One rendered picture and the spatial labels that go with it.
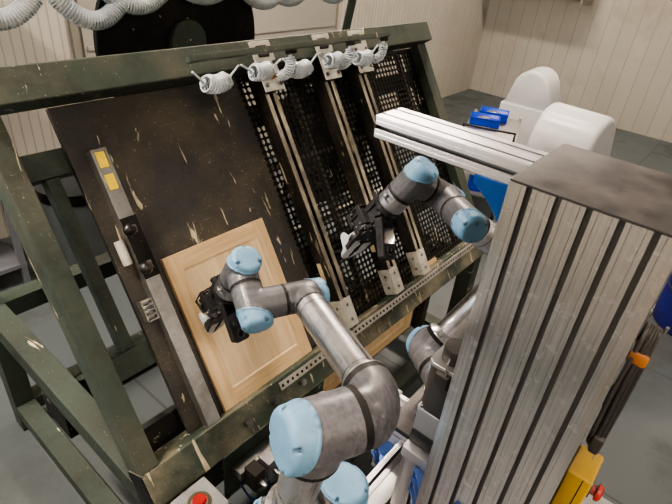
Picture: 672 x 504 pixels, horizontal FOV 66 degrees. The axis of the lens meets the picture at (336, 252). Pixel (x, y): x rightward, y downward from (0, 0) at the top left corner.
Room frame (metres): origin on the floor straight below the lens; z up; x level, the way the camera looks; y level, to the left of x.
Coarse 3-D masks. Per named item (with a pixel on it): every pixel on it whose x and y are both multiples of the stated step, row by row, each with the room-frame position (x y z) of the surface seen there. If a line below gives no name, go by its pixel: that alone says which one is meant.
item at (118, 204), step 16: (96, 160) 1.42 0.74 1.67; (96, 176) 1.42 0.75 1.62; (112, 192) 1.39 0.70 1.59; (112, 208) 1.38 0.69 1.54; (128, 208) 1.40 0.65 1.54; (128, 240) 1.33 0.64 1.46; (144, 288) 1.30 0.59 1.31; (160, 288) 1.30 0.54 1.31; (160, 304) 1.27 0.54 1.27; (160, 320) 1.25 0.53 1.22; (176, 320) 1.27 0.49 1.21; (176, 336) 1.24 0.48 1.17; (176, 352) 1.21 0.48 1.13; (192, 352) 1.24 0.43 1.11; (192, 368) 1.21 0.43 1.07; (192, 384) 1.17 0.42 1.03; (192, 400) 1.17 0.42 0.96; (208, 400) 1.17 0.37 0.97; (208, 416) 1.14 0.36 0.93
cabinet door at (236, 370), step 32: (256, 224) 1.70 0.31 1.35; (192, 256) 1.46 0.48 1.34; (224, 256) 1.54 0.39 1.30; (192, 288) 1.39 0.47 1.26; (192, 320) 1.32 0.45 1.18; (288, 320) 1.55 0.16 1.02; (224, 352) 1.32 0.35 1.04; (256, 352) 1.39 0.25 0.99; (288, 352) 1.47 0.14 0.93; (224, 384) 1.25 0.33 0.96; (256, 384) 1.32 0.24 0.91
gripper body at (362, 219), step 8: (376, 192) 1.24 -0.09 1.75; (376, 200) 1.21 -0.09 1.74; (360, 208) 1.23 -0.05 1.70; (368, 208) 1.23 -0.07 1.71; (376, 208) 1.22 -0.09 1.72; (352, 216) 1.25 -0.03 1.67; (360, 216) 1.22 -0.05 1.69; (368, 216) 1.22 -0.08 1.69; (376, 216) 1.21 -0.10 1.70; (392, 216) 1.18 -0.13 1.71; (352, 224) 1.22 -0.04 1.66; (360, 224) 1.21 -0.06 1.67; (368, 224) 1.19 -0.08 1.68; (368, 232) 1.19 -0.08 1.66; (360, 240) 1.20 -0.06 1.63; (368, 240) 1.21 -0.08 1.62
